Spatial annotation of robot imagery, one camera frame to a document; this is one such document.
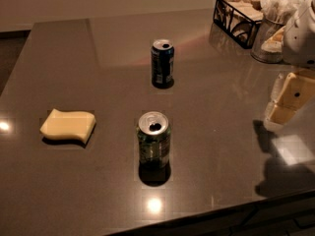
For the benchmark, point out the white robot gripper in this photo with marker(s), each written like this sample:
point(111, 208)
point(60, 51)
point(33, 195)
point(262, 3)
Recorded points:
point(300, 39)

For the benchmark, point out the black wire napkin holder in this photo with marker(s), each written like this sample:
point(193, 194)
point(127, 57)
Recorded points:
point(240, 19)

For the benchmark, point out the metal cup with packets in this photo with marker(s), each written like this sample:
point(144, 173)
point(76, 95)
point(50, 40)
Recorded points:
point(267, 47)

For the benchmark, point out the blue soda can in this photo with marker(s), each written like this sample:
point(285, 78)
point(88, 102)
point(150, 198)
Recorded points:
point(162, 56)

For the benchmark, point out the yellow sponge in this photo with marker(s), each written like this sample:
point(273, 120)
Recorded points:
point(73, 125)

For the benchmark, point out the green soda can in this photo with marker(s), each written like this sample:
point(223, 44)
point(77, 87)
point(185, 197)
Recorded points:
point(153, 133)

